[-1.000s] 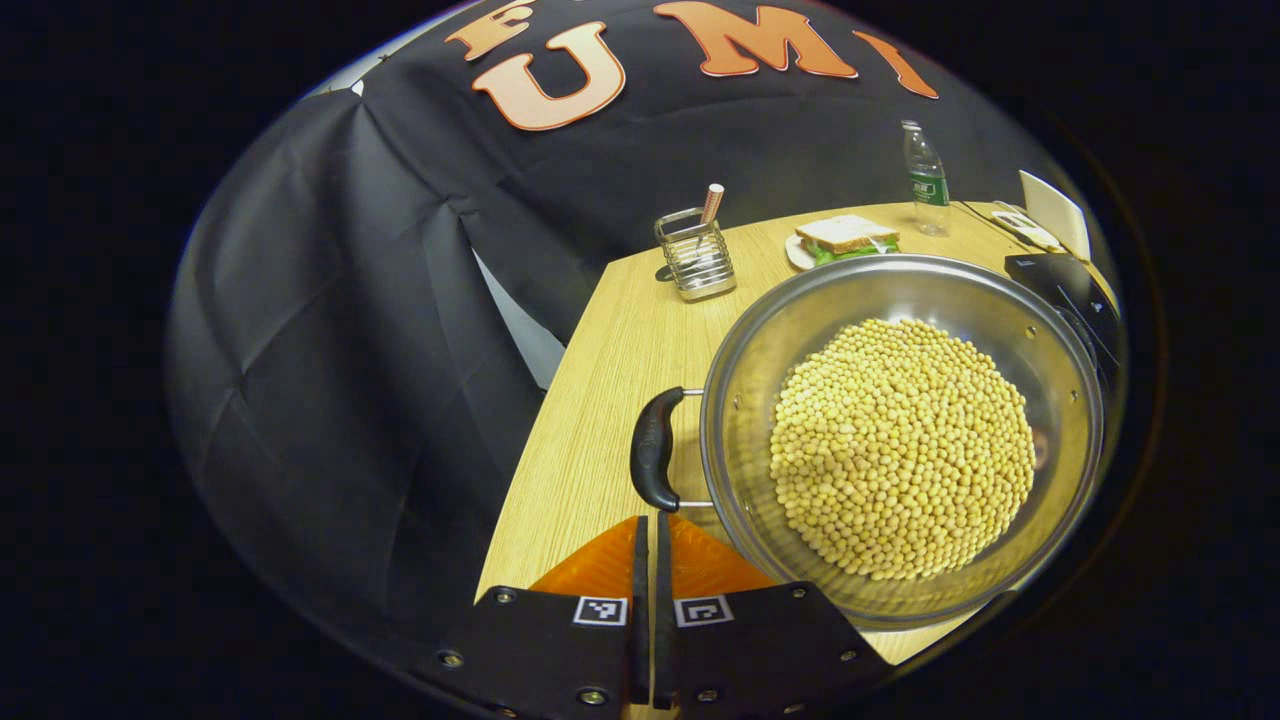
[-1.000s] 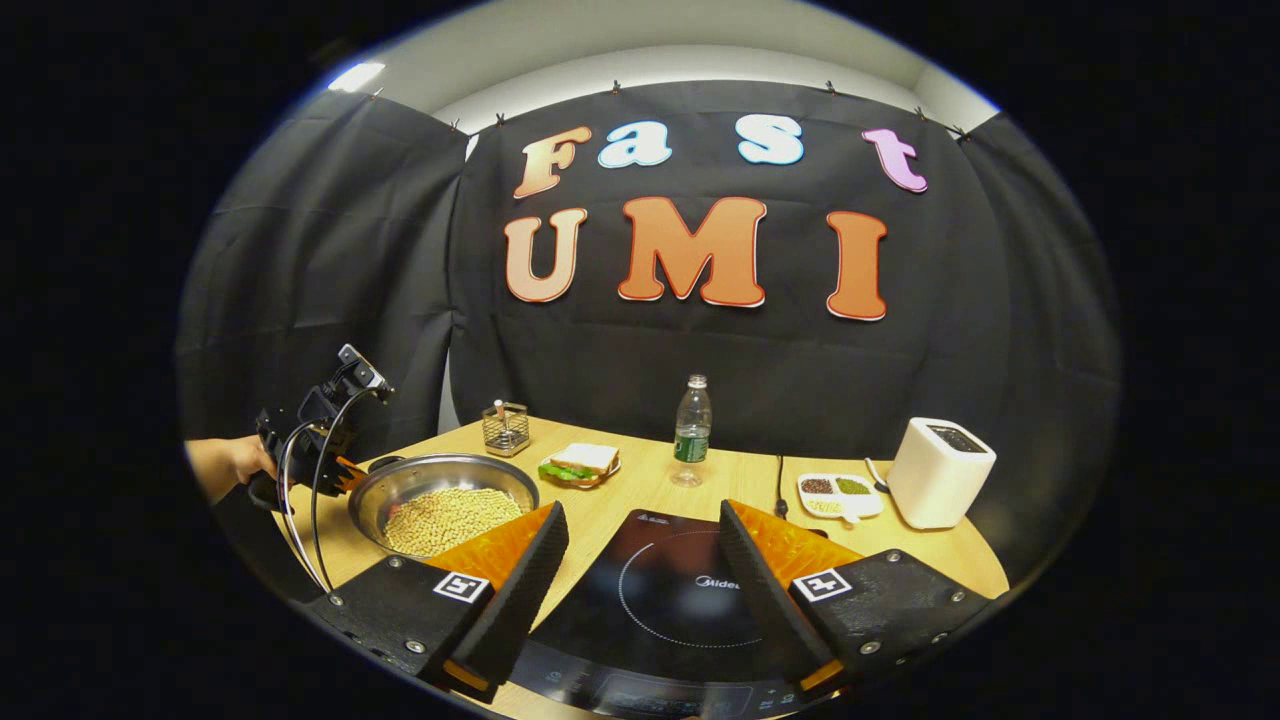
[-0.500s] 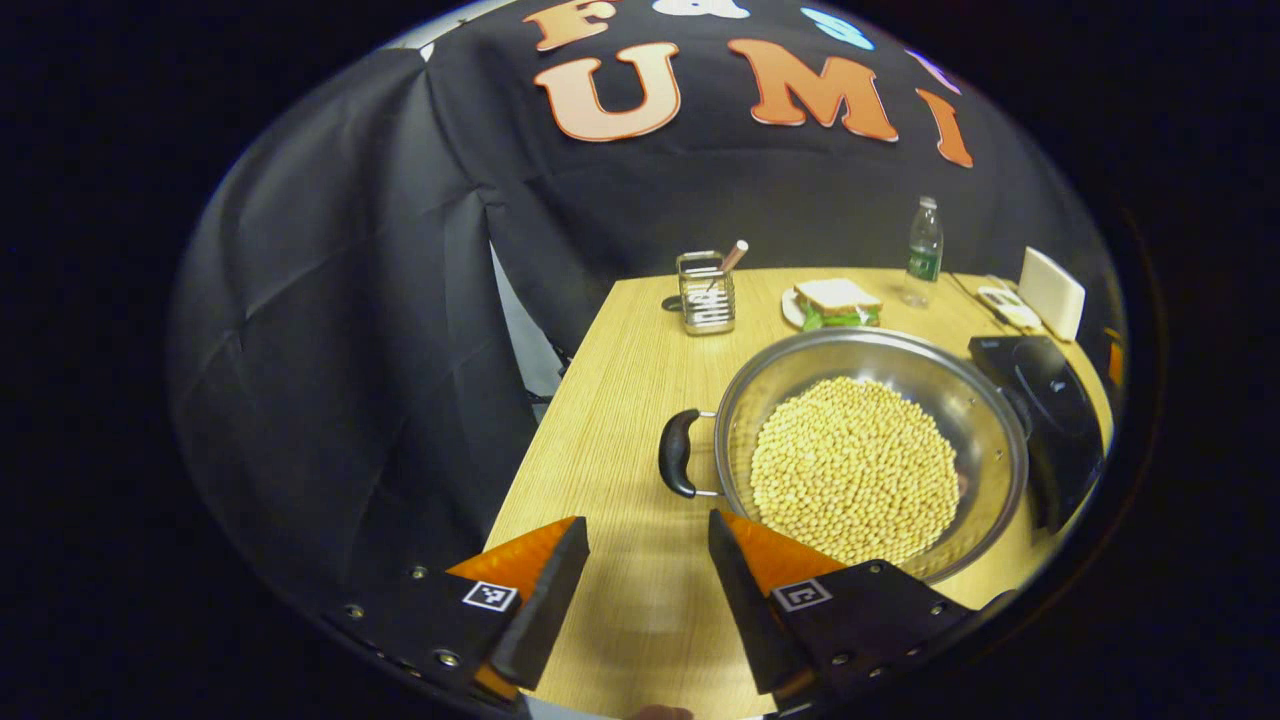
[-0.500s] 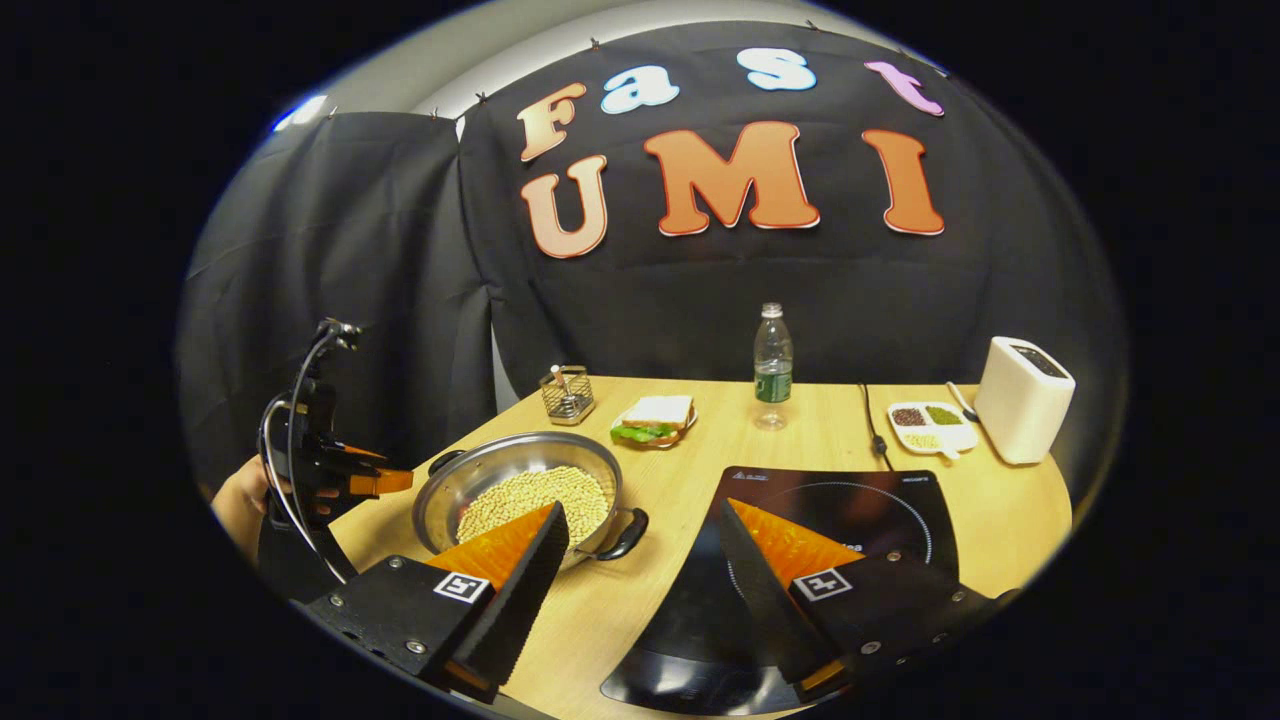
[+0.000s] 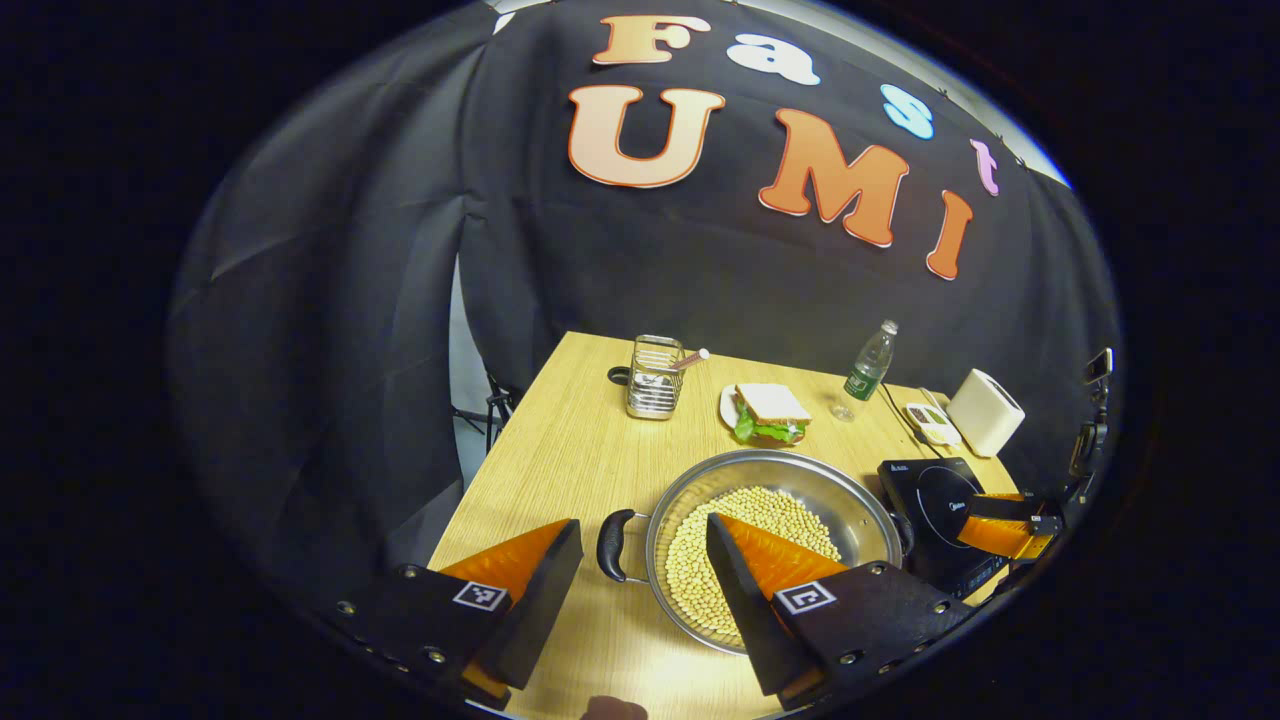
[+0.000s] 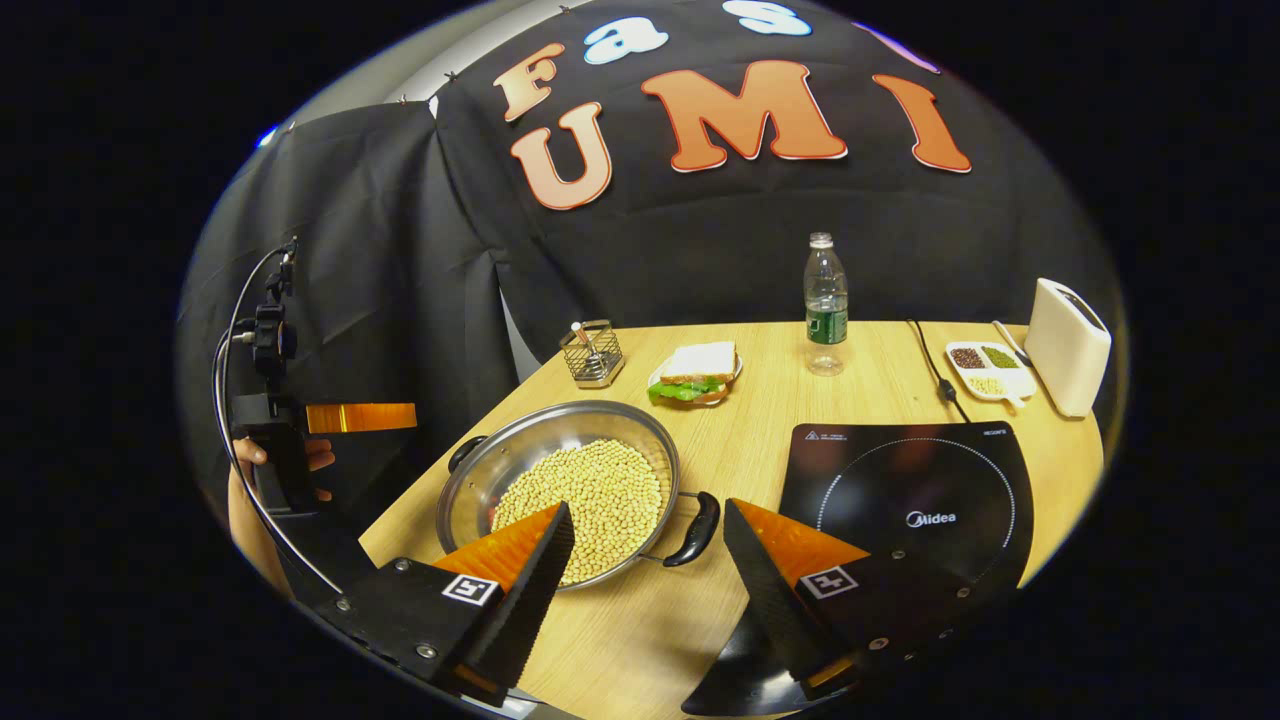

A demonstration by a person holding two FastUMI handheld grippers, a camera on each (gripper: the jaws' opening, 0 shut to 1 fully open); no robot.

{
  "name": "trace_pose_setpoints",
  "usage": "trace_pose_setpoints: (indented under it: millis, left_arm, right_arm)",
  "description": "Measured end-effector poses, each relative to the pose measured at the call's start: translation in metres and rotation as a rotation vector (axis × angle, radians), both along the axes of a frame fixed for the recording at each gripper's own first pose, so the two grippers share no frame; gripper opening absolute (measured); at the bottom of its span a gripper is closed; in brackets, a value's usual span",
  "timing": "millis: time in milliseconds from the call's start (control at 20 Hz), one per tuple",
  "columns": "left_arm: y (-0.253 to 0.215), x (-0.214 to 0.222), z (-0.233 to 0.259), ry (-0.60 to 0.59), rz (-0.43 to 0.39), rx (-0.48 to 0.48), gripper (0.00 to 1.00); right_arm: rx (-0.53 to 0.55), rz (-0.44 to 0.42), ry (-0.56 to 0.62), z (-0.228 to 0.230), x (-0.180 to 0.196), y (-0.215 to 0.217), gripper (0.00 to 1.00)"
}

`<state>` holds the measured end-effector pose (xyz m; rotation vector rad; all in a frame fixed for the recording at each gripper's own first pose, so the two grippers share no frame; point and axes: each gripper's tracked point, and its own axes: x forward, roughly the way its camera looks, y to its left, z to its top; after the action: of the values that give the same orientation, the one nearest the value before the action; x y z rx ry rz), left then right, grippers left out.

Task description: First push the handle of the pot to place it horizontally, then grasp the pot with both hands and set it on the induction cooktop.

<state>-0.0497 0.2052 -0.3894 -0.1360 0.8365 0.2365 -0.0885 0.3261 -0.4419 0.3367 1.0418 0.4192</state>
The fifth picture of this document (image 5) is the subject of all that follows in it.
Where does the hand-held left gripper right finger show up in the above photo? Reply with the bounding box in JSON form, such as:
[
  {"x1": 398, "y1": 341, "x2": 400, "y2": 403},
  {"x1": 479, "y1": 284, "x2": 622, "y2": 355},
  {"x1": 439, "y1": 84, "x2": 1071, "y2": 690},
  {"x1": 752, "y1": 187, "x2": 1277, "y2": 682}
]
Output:
[{"x1": 706, "y1": 512, "x2": 973, "y2": 711}]

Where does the black tripod with camera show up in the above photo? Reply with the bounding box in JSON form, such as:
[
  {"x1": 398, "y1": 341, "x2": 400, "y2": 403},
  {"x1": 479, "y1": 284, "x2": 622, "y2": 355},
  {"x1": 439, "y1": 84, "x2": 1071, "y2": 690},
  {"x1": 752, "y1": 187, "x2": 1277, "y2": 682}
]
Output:
[{"x1": 1068, "y1": 348, "x2": 1115, "y2": 501}]

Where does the black backdrop stand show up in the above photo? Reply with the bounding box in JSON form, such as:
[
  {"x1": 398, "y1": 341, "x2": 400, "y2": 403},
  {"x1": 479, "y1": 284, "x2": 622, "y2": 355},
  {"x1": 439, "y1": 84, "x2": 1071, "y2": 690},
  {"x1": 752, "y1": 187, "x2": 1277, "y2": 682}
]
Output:
[{"x1": 452, "y1": 375, "x2": 517, "y2": 457}]

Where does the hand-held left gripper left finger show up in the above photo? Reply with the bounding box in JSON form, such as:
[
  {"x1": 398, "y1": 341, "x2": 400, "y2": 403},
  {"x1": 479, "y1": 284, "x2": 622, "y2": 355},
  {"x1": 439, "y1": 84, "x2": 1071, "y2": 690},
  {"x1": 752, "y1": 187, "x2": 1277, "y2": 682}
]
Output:
[{"x1": 335, "y1": 518, "x2": 584, "y2": 711}]

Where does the steel pot with black handles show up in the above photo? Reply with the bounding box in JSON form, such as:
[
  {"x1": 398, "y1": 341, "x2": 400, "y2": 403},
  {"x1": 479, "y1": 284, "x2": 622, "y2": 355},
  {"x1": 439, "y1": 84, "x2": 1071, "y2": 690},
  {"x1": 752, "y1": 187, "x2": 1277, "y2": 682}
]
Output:
[{"x1": 597, "y1": 449, "x2": 916, "y2": 656}]

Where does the small white plate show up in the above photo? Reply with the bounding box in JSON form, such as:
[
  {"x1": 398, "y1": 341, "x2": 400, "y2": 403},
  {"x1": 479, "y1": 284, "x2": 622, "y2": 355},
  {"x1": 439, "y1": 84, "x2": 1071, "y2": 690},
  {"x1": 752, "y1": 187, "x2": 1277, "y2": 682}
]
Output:
[{"x1": 719, "y1": 385, "x2": 807, "y2": 448}]

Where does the black induction cooktop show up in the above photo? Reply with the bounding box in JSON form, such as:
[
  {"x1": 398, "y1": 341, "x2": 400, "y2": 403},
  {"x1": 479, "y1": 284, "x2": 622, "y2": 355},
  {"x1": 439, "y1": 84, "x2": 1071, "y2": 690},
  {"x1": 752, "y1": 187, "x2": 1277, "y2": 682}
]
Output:
[{"x1": 878, "y1": 457, "x2": 1013, "y2": 601}]

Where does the black power cable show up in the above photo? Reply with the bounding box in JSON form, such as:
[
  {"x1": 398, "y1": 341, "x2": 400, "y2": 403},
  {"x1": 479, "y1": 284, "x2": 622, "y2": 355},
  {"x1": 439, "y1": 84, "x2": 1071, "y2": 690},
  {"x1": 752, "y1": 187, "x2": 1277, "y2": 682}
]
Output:
[{"x1": 878, "y1": 383, "x2": 943, "y2": 457}]

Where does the white toaster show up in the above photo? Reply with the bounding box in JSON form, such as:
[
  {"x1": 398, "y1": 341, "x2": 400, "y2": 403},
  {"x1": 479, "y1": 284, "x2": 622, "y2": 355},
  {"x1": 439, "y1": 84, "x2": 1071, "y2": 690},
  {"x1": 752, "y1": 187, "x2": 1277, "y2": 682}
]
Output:
[{"x1": 946, "y1": 369, "x2": 1027, "y2": 459}]

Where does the black backdrop cloth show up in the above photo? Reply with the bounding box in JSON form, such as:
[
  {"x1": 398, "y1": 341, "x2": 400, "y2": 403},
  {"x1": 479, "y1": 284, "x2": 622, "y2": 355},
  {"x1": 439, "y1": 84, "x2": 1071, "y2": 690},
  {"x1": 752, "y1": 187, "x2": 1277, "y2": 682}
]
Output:
[{"x1": 168, "y1": 0, "x2": 1121, "y2": 601}]

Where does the small white tray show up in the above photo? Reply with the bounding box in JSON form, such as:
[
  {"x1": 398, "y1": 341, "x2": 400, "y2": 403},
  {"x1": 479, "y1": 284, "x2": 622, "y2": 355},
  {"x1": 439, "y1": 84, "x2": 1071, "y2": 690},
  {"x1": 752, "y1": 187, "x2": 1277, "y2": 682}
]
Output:
[{"x1": 903, "y1": 402, "x2": 963, "y2": 448}]

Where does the metal wire utensil holder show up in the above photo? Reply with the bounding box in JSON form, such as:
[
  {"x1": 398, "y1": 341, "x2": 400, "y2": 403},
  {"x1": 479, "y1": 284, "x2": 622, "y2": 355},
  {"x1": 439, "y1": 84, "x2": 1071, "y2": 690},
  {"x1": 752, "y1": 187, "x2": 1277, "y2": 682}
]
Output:
[{"x1": 626, "y1": 335, "x2": 687, "y2": 421}]

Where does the clear plastic water bottle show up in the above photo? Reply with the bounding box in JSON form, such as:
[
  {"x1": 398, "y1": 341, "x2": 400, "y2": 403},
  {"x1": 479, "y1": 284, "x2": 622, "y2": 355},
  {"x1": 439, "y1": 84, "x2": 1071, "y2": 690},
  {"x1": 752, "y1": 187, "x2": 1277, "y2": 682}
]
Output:
[{"x1": 830, "y1": 320, "x2": 899, "y2": 423}]

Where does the pile of yellow soybeans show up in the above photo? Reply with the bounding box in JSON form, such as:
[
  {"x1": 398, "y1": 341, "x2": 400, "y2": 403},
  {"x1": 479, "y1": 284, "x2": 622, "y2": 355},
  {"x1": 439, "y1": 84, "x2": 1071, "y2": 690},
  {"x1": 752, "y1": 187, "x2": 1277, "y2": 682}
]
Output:
[{"x1": 665, "y1": 486, "x2": 843, "y2": 641}]

